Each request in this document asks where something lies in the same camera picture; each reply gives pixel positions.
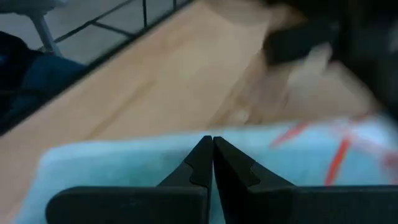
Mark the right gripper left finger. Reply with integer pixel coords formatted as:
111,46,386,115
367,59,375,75
45,135,214,224

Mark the black aluminium rig frame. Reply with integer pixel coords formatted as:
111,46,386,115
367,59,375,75
0,0,200,136

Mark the person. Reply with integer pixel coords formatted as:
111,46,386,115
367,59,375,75
0,30,88,133

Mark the white desk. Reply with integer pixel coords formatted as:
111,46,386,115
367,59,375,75
0,0,70,57

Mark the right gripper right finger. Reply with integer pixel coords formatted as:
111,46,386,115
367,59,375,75
213,136,398,224

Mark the dinosaur print towel green back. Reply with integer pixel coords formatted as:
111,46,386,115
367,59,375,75
12,114,398,224

